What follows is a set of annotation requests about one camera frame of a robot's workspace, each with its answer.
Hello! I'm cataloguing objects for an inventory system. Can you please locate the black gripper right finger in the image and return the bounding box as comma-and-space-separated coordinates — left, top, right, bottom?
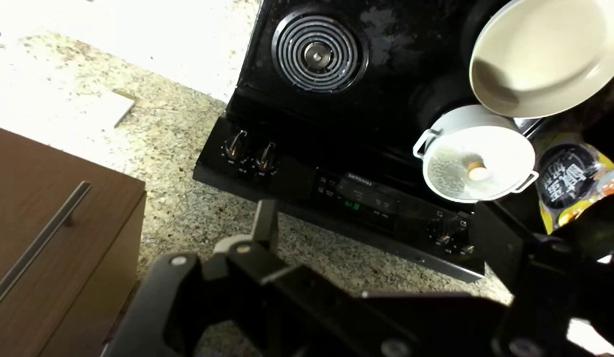
474, 190, 614, 357

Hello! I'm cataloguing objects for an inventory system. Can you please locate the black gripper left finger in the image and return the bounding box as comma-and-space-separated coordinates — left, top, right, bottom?
104, 200, 510, 357

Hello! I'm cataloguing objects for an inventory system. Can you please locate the black electric stove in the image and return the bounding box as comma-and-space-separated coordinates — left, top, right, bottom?
193, 0, 614, 283

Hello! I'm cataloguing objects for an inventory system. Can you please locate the yellow black snack bag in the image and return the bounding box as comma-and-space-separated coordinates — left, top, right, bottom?
536, 132, 614, 234

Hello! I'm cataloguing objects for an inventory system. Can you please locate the white lidded pot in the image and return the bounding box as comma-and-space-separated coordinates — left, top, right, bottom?
413, 105, 540, 204

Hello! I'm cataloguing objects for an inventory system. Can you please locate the brown right wall cabinet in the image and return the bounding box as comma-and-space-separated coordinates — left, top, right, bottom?
0, 128, 148, 357

